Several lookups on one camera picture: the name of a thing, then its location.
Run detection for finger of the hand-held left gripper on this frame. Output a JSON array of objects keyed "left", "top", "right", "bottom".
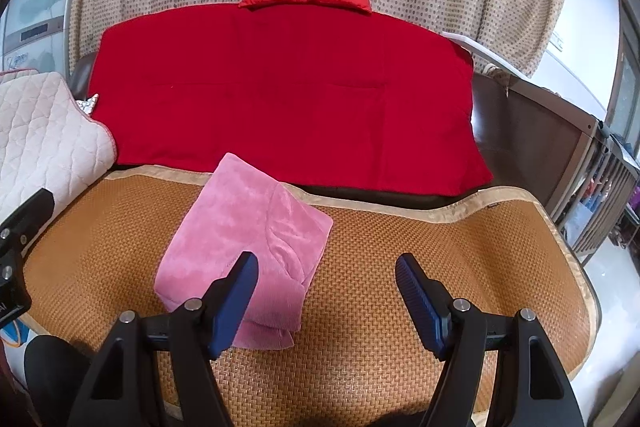
[{"left": 0, "top": 188, "right": 55, "bottom": 294}]

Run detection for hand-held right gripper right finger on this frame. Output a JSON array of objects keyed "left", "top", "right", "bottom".
[{"left": 395, "top": 253, "right": 583, "bottom": 427}]

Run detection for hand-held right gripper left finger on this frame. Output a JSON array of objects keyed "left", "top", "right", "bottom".
[{"left": 72, "top": 251, "right": 260, "bottom": 427}]

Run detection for pink corduroy jacket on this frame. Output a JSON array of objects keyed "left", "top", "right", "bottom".
[{"left": 153, "top": 152, "right": 335, "bottom": 352}]

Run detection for person's dark trouser leg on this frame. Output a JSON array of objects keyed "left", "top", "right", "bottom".
[{"left": 22, "top": 334, "right": 96, "bottom": 413}]

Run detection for woven bamboo mat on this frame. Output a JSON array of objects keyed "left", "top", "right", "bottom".
[{"left": 22, "top": 164, "right": 601, "bottom": 427}]

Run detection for white quilted cushion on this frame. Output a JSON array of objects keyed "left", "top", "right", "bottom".
[{"left": 0, "top": 69, "right": 117, "bottom": 228}]

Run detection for small patterned cloth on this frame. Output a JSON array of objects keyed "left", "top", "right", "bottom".
[{"left": 75, "top": 93, "right": 101, "bottom": 116}]

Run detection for wooden crib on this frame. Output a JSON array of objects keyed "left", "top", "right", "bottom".
[{"left": 502, "top": 72, "right": 640, "bottom": 268}]

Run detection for red blanket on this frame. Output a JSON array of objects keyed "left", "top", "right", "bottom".
[{"left": 86, "top": 3, "right": 493, "bottom": 198}]

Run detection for white board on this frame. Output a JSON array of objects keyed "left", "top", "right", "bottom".
[{"left": 442, "top": 31, "right": 533, "bottom": 80}]

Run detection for glazed door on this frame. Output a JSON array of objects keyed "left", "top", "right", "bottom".
[{"left": 602, "top": 0, "right": 640, "bottom": 158}]

